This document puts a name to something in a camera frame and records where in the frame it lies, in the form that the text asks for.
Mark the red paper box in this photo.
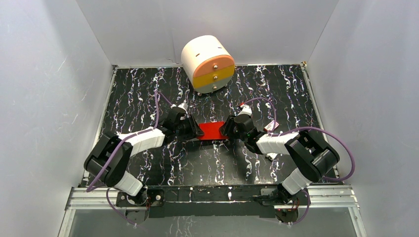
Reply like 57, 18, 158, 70
197, 121, 228, 140

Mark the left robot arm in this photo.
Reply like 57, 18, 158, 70
84, 104, 204, 205

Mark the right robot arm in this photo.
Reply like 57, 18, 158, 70
219, 115, 340, 204

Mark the small red white card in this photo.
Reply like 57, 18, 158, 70
264, 120, 279, 132

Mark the small white beige case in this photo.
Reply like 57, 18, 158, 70
265, 153, 278, 161

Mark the round three-drawer cabinet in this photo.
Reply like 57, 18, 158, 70
181, 35, 236, 94

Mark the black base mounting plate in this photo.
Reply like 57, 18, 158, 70
116, 185, 302, 224

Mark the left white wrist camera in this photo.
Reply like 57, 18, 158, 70
177, 101, 189, 114

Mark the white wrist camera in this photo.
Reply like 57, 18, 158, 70
177, 101, 189, 114
237, 103, 252, 117

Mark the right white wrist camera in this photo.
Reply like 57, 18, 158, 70
237, 103, 252, 117

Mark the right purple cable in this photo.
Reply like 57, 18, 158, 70
244, 97, 356, 226

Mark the purple cable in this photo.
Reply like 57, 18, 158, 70
85, 90, 174, 226
244, 97, 356, 226

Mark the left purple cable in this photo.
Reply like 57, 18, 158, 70
85, 90, 174, 226

